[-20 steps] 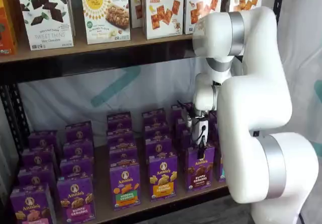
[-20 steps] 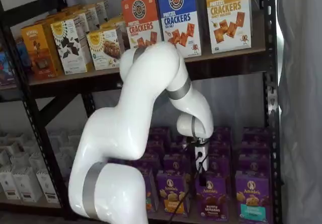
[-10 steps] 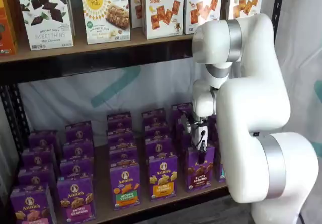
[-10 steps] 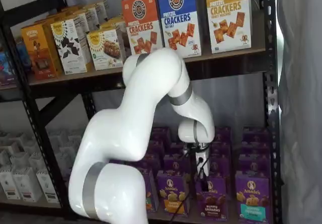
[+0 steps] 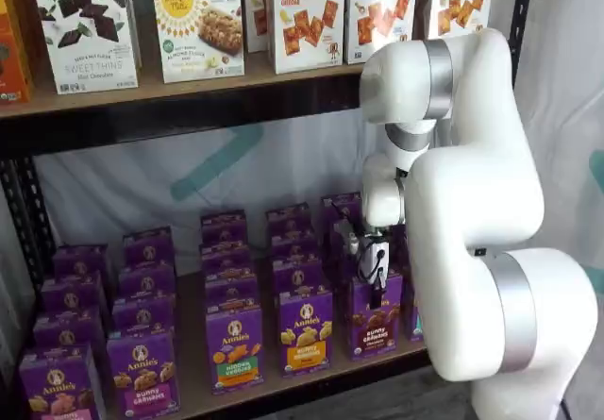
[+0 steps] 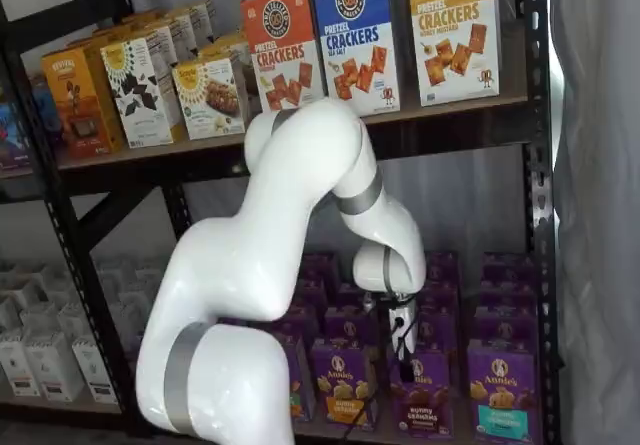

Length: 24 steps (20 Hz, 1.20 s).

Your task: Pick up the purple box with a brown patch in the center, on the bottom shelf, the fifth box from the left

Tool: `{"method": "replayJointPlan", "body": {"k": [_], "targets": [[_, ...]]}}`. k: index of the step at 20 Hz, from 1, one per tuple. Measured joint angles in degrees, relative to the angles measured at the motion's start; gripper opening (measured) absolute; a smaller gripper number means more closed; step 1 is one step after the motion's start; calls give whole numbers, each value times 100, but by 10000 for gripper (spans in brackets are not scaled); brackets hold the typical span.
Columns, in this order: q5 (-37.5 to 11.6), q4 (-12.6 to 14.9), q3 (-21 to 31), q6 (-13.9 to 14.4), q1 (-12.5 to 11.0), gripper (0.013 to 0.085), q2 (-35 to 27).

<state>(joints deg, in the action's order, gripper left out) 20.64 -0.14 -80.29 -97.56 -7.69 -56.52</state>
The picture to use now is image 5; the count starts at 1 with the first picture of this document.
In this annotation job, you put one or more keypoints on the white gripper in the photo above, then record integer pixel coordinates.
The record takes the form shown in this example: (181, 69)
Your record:
(374, 255)

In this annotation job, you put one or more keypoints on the purple Annie's box brown patch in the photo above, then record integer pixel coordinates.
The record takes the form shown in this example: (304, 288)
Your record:
(376, 332)

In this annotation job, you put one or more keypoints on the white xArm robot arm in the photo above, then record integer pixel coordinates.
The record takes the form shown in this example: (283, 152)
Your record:
(472, 203)

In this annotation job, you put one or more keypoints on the purple Annie's box teal patch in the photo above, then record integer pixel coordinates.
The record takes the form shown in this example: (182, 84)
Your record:
(411, 311)

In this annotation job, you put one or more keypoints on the purple Annie's box yellow patch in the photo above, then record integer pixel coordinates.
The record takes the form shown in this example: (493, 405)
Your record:
(306, 335)

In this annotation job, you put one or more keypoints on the purple Annie's box green patch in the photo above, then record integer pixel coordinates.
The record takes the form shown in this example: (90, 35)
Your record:
(234, 349)

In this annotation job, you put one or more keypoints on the wooden shelf board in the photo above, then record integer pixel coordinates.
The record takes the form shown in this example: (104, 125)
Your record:
(189, 92)
(191, 344)

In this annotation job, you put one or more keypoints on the purple Annie's box pink patch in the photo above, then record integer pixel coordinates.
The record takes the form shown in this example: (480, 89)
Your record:
(141, 373)
(59, 382)

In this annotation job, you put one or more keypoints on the blue pretzel crackers box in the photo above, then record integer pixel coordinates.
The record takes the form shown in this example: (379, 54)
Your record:
(380, 14)

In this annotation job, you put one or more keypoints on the red pretzel crackers cheddar box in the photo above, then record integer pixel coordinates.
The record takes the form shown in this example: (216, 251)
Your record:
(307, 19)

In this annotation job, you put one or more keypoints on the brown pretzel crackers box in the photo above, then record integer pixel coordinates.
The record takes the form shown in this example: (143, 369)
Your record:
(460, 5)

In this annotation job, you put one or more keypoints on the Simple Mills almond bars box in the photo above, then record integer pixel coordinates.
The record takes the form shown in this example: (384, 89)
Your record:
(198, 33)

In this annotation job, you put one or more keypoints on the white Sweet Thins box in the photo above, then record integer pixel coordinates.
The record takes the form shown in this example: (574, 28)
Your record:
(89, 38)

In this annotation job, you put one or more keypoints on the orange snack box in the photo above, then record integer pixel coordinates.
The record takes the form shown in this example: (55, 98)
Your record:
(11, 52)

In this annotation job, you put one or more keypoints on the white sheet with teal marks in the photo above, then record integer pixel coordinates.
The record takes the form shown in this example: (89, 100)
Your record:
(118, 193)

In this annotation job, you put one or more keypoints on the black metal shelf frame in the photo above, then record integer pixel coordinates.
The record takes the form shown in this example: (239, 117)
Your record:
(141, 127)

